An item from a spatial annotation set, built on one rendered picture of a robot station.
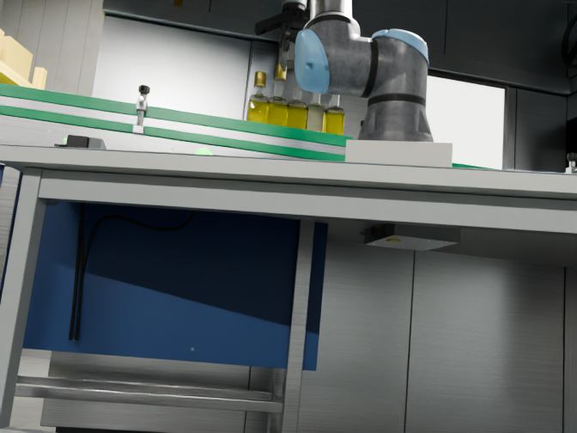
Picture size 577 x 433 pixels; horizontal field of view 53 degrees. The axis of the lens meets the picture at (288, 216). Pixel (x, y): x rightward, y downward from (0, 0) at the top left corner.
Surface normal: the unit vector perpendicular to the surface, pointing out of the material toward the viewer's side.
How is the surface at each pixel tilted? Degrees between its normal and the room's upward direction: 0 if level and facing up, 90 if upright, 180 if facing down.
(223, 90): 90
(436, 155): 90
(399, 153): 90
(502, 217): 90
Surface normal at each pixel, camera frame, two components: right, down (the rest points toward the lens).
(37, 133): 0.19, -0.15
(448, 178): -0.14, -0.18
